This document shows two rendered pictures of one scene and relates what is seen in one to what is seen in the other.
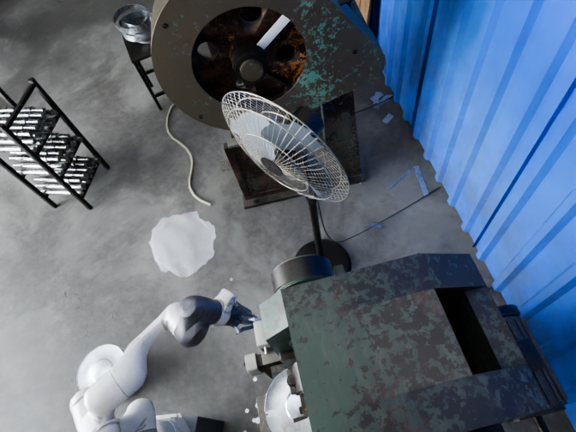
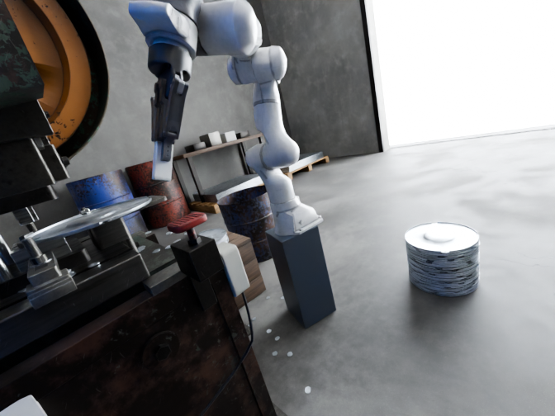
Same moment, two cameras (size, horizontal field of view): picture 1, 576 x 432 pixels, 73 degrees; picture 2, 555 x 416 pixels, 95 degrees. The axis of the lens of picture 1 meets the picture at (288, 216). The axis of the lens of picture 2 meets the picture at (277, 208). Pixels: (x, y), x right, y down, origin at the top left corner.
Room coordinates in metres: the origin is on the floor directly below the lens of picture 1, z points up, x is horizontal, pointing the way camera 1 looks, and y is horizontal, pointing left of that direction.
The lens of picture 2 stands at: (1.00, 0.05, 0.89)
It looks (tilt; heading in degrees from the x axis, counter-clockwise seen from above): 17 degrees down; 139
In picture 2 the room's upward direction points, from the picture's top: 15 degrees counter-clockwise
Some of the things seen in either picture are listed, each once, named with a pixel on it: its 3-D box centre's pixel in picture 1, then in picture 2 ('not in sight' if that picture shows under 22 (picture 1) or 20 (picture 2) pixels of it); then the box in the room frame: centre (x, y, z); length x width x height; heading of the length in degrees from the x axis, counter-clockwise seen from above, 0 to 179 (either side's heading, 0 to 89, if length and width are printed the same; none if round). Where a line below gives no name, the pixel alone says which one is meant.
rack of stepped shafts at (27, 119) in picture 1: (43, 150); not in sight; (2.29, 1.60, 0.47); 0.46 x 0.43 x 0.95; 70
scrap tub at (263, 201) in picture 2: not in sight; (253, 223); (-0.54, 1.11, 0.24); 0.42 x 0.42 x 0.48
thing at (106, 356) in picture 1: (101, 370); (439, 235); (0.67, 1.26, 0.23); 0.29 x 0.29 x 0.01
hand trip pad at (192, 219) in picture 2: not in sight; (192, 235); (0.50, 0.24, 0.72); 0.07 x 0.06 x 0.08; 90
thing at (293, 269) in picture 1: (311, 288); not in sight; (0.42, -0.01, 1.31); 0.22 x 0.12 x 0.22; 90
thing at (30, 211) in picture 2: not in sight; (26, 215); (0.17, 0.02, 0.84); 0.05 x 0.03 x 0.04; 0
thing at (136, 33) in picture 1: (155, 52); not in sight; (3.20, 0.74, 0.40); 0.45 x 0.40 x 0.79; 12
